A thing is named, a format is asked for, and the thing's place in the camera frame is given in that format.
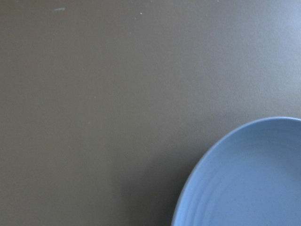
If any blue round plate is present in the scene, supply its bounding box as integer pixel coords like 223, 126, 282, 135
172, 117, 301, 226

